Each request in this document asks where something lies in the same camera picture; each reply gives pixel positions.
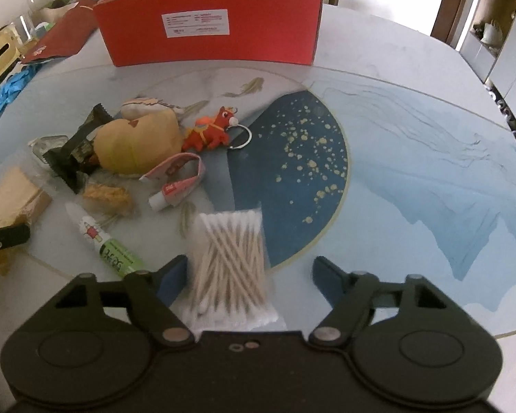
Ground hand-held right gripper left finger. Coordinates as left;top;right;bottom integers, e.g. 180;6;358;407
55;255;195;350

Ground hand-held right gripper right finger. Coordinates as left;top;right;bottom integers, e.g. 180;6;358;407
309;256;449;352

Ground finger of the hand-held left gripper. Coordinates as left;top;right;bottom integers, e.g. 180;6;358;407
0;224;31;277

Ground cotton swab pack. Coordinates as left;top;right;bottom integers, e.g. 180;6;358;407
172;208;287;333

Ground biscuit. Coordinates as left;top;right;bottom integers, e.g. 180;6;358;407
82;181;137;221

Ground yellow plush toy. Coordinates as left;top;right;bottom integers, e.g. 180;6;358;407
94;109;184;177

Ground red cardboard box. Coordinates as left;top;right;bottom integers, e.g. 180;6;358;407
93;0;325;68

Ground brown paper packet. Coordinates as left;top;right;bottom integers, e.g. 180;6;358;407
0;166;53;230

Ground green white tube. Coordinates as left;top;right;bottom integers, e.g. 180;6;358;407
64;202;146;278

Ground red white toothpaste tube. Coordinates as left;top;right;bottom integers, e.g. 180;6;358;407
139;152;206;213

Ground small clear packet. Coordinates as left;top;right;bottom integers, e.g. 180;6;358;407
28;135;69;168

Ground black snack packet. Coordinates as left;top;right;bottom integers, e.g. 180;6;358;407
44;103;115;195

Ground blue gloves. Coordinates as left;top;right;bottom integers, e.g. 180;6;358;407
0;66;38;115

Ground red box lid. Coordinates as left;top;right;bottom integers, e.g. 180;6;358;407
19;2;112;66

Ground white cabinet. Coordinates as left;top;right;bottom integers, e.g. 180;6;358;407
459;9;516;149

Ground brown door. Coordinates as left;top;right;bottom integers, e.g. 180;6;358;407
430;0;479;49

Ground red horse keychain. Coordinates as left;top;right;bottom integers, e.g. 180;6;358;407
181;105;253;153

